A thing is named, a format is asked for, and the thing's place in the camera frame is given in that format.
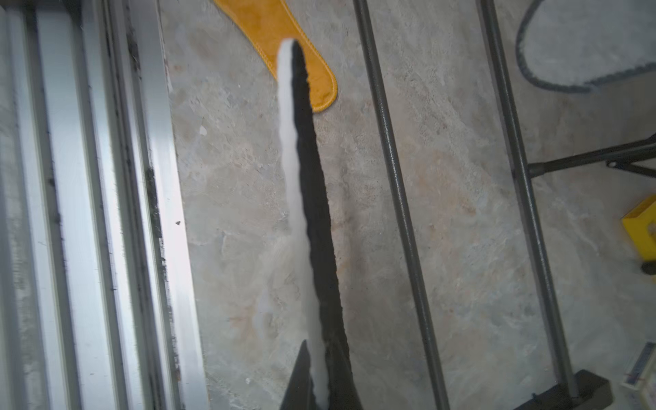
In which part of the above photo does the black music stand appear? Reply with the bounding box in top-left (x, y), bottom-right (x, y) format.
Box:
top-left (528, 135), bottom-right (655, 179)

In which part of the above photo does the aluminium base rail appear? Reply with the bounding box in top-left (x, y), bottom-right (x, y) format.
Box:
top-left (1, 1), bottom-right (209, 409)

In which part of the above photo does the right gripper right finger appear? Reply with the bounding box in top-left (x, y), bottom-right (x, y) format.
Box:
top-left (326, 340), bottom-right (363, 410)

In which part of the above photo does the grey dark-edged insole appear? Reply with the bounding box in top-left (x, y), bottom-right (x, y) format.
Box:
top-left (515, 1), bottom-right (655, 93)

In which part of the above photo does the white black insole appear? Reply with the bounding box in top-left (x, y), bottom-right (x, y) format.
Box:
top-left (277, 39), bottom-right (352, 409)

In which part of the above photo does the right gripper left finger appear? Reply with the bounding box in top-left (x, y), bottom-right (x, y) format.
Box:
top-left (279, 340), bottom-right (314, 410)

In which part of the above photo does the yellow insole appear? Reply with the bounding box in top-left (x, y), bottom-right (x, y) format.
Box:
top-left (212, 0), bottom-right (339, 114)

